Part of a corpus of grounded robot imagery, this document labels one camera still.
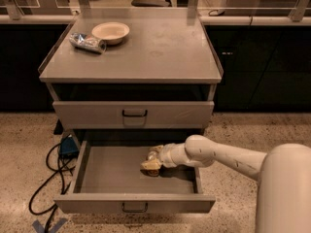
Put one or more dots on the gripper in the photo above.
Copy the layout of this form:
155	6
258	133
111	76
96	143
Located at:
165	156

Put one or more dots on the orange soda can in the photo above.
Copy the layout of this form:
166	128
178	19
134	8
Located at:
153	173

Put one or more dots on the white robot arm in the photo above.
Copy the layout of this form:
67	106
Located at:
283	176

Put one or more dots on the open grey lower drawer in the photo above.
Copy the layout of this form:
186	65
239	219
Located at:
109	180

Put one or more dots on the grey drawer cabinet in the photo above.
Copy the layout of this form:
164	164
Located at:
165	57

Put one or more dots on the closed grey upper drawer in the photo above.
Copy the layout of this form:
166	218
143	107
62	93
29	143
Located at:
130	114

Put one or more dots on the crushed blue silver can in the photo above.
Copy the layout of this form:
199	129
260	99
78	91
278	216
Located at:
87	42

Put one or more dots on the blue power box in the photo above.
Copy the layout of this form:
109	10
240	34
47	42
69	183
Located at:
68	148

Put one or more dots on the white bowl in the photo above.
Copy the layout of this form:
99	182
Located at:
111	32

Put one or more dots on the black office chair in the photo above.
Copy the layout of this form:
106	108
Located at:
151	3

